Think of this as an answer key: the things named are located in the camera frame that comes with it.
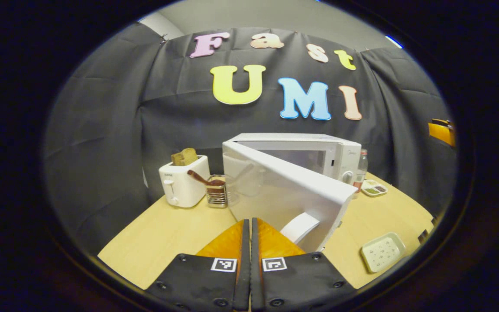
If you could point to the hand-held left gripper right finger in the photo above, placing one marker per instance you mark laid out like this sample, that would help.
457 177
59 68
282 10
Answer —
256 268

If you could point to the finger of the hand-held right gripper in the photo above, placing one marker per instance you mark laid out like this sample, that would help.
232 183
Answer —
442 132

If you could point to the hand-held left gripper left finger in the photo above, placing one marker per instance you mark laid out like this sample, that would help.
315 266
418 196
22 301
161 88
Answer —
243 268

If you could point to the white microwave oven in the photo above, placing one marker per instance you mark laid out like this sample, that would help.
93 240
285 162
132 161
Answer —
275 190

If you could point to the white divided dish of beans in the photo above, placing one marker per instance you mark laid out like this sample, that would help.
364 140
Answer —
374 188

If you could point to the clear plastic bottle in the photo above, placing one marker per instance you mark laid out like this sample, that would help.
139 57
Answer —
361 173

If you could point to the brown wooden spoon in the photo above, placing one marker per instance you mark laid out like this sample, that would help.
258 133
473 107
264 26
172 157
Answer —
199 177

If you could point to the white toaster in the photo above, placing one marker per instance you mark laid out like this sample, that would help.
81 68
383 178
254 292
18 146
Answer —
184 184

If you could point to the brown toast slices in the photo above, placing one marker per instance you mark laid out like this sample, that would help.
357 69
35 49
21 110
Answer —
184 157

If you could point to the pale green rectangular tray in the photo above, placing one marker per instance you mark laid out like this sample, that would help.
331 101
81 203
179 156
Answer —
382 252

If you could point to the black backdrop cloth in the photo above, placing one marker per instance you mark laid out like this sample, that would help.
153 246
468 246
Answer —
115 121

